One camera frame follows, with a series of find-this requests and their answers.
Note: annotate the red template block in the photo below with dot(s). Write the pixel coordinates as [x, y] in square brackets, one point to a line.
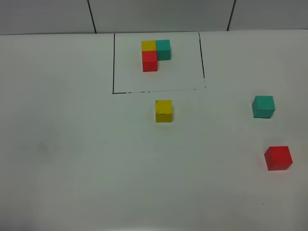
[149, 61]

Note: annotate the green template block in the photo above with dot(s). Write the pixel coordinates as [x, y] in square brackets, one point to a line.
[163, 49]

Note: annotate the yellow template block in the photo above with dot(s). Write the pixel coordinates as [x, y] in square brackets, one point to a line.
[148, 45]

